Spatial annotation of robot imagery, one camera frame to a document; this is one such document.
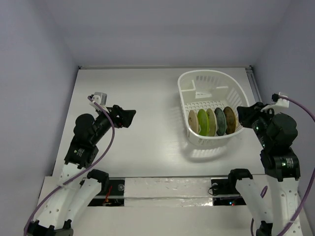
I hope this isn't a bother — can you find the yellow brown patterned plate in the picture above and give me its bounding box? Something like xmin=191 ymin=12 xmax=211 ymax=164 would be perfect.
xmin=223 ymin=107 xmax=237 ymax=135

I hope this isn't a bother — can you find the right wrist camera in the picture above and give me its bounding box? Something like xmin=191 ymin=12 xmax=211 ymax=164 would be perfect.
xmin=260 ymin=92 xmax=289 ymax=114

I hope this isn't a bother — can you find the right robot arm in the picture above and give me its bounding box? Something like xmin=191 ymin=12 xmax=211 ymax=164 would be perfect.
xmin=226 ymin=102 xmax=303 ymax=236

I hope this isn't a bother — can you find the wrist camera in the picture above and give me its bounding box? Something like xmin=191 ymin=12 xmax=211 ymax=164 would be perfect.
xmin=260 ymin=92 xmax=289 ymax=114
xmin=88 ymin=92 xmax=107 ymax=111

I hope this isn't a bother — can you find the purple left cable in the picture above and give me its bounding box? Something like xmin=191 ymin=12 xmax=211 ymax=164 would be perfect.
xmin=23 ymin=96 xmax=116 ymax=236

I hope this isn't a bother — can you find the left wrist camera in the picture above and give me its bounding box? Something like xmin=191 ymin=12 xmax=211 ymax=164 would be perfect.
xmin=88 ymin=92 xmax=107 ymax=111

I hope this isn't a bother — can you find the beige floral plate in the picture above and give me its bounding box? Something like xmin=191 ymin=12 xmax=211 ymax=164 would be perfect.
xmin=188 ymin=110 xmax=199 ymax=134

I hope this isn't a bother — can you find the lime green plate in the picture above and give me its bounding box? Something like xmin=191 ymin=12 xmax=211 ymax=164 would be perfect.
xmin=197 ymin=109 xmax=209 ymax=136

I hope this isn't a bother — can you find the cream plate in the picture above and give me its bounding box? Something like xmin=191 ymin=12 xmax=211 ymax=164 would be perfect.
xmin=206 ymin=108 xmax=218 ymax=137

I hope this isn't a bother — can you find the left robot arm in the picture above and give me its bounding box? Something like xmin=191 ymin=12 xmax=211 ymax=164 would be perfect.
xmin=24 ymin=104 xmax=136 ymax=236

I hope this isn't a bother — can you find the white plastic dish rack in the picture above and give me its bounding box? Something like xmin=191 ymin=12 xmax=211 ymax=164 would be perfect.
xmin=178 ymin=69 xmax=249 ymax=147

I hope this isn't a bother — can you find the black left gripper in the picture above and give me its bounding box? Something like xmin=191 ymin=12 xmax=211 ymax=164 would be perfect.
xmin=91 ymin=104 xmax=135 ymax=144

